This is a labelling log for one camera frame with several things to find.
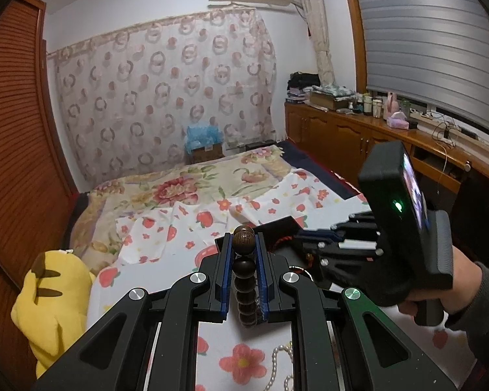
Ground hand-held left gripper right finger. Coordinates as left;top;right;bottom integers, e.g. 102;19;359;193
255;232;459;391

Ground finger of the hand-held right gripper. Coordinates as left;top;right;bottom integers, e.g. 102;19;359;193
330;211;381;237
295;228;378;262

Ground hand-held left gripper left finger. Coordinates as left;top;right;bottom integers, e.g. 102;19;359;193
33;232;234;391

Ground dark wooden bead bracelet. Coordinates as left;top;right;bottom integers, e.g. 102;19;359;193
231;225;270;328

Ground person's right forearm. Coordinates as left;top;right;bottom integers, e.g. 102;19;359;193
444;261;489;379

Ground person's right hand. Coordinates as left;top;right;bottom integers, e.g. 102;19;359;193
398;261;485;323

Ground white fruit-print sheet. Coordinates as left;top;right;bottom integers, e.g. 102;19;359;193
85;167;479;391

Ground dark blue blanket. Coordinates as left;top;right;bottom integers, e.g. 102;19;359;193
275;140;363;201

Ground long wooden cabinet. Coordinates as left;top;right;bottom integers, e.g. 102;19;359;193
284;101;489;216

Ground floral quilt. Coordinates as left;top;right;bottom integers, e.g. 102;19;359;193
70;144;299;267

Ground pink tissue box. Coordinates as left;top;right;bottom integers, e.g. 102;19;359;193
386;112;409;130

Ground white power strip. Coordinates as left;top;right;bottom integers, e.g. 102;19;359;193
408;110;446;123

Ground group of small bottles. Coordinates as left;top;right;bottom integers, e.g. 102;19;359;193
356;93;384;117

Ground pink bottle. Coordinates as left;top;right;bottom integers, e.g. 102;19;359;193
385;92;400;121

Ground small wooden box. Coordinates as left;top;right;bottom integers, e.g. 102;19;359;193
191;144;225;165

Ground cardboard box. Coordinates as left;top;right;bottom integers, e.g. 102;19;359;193
308;91;356;111

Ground folded patterned cloth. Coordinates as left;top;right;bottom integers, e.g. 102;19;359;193
312;84;358;99

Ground blue plastic bag on box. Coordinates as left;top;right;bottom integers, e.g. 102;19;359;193
185;124;223;154

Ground pile of dark clothes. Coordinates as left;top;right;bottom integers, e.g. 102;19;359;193
287;72;321;99

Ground yellow plush toy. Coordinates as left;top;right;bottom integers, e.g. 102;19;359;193
10;248;97;379

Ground grey window blind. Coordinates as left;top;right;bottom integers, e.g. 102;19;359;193
352;0;489;141

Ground narrow floral curtain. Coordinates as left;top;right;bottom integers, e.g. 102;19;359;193
295;0;337;87

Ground wooden slatted wardrobe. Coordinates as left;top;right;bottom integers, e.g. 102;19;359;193
0;0;81;379

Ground red cord bracelet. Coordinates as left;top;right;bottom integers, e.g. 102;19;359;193
271;234;307;252

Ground white pearl necklace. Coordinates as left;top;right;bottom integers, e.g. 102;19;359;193
264;343;296;391

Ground thin charging cable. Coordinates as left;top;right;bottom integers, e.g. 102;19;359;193
431;116;462;197

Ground ring-patterned sheer curtain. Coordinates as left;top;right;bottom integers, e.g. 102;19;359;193
48;8;278;193

